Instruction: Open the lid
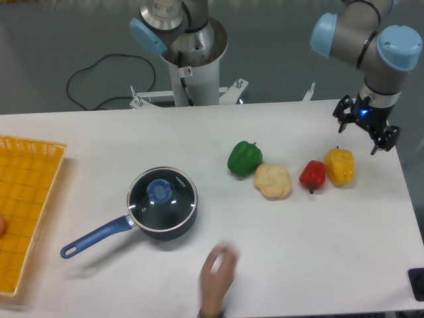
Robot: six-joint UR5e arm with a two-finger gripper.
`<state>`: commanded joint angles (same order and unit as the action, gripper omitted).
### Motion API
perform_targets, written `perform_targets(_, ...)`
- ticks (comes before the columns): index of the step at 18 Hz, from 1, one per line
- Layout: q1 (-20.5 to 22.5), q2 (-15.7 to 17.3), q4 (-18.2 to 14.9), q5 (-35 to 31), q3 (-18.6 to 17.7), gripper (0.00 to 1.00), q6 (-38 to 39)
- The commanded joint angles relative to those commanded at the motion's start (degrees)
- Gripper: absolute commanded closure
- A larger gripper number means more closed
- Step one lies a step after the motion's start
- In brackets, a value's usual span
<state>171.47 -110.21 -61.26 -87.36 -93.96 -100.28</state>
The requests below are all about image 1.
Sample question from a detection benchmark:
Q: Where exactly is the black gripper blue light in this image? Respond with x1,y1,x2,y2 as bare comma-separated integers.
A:
333,95,400,155

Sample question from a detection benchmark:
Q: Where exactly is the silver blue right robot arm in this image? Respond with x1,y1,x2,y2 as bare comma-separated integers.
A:
310,1,423,140

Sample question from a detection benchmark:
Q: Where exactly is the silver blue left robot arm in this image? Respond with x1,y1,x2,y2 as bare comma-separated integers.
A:
129,1,419,151

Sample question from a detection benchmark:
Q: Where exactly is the glass lid blue knob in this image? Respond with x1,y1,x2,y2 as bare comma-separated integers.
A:
127,167,199,231

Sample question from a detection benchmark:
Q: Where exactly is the blurred person hand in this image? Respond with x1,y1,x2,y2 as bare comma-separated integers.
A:
198,244,238,317

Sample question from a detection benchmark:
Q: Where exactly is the yellow bell pepper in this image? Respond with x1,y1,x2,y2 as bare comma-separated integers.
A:
324,147,355,187

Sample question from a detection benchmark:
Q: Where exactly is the red bell pepper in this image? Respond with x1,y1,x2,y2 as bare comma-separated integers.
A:
299,160,326,194

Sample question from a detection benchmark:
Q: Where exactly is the cream white bell pepper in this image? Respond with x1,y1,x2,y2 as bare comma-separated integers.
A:
254,164,292,199

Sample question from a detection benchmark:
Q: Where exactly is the green bell pepper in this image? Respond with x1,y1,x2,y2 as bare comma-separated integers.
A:
227,140,263,178

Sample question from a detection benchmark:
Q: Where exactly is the black device table corner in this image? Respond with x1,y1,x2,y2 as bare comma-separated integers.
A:
407,268,424,301

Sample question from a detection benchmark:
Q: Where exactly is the yellow woven basket tray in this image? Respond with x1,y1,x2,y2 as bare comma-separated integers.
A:
1,135,67,297

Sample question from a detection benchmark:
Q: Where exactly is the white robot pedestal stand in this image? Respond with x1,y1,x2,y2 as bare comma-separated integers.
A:
129,16,316,109

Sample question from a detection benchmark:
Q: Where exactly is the blue saucepan with handle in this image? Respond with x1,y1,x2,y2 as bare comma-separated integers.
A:
60,166,199,260

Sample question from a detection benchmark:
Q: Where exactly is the black floor cable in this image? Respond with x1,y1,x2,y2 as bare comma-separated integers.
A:
66,53,156,111

